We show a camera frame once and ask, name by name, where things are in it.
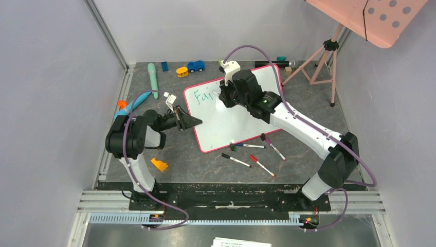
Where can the pink tripod stand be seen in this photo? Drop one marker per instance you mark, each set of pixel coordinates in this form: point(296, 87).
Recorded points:
point(329, 47)

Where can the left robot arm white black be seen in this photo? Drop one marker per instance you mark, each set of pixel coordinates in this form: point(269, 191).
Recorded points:
point(129, 136)

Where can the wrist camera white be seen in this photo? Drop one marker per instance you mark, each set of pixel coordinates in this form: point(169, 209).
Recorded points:
point(170, 100)
point(229, 68)

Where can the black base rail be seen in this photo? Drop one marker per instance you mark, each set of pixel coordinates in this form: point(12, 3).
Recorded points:
point(282, 197)

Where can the blue toy car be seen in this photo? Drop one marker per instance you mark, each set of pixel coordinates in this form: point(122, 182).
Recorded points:
point(196, 66)

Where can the pink framed whiteboard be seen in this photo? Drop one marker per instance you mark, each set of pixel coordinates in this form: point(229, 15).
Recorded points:
point(220, 125)

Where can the mint green toy tube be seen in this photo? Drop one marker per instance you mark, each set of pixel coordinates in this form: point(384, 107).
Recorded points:
point(153, 79)

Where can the dark blue block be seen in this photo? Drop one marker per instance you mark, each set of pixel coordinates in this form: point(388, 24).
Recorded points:
point(164, 66)

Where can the blue toy tube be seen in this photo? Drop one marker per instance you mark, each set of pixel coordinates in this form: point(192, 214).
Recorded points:
point(132, 105)

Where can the blue whiteboard marker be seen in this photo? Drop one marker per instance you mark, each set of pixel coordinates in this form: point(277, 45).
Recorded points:
point(250, 145)

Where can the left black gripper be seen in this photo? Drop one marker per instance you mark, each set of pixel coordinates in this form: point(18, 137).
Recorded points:
point(184, 120)

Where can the green marker cap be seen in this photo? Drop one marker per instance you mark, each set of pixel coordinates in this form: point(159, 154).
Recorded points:
point(232, 147)

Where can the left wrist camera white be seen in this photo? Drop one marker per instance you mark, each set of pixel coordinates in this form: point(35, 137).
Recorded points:
point(170, 100)

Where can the red whiteboard marker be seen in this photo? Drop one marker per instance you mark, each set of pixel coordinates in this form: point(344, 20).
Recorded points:
point(262, 166)

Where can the purple whiteboard marker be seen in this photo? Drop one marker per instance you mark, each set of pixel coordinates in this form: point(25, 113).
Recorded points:
point(275, 149)

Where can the orange toy piece left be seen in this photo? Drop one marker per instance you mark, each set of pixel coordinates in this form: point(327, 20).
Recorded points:
point(122, 104)

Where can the black whiteboard marker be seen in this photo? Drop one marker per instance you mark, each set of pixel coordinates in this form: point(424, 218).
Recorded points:
point(235, 160)

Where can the white paper sheet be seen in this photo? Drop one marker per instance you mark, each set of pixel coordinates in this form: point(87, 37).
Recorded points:
point(225, 242)

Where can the yellow plastic wedge block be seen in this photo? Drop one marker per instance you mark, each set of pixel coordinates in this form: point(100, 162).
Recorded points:
point(160, 165)

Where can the pink perforated board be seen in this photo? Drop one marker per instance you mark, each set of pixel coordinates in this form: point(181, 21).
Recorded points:
point(378, 22)

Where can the yellow oval toy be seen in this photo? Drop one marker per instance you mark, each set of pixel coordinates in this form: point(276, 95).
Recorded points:
point(182, 72)

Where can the wooden cube block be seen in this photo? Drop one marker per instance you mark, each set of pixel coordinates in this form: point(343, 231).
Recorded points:
point(288, 70)

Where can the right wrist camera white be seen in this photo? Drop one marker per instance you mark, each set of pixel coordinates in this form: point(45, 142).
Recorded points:
point(229, 68)

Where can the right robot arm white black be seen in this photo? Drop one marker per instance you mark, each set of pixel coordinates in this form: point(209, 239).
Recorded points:
point(339, 152)

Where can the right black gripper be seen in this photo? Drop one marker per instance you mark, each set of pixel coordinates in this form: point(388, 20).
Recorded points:
point(226, 96)

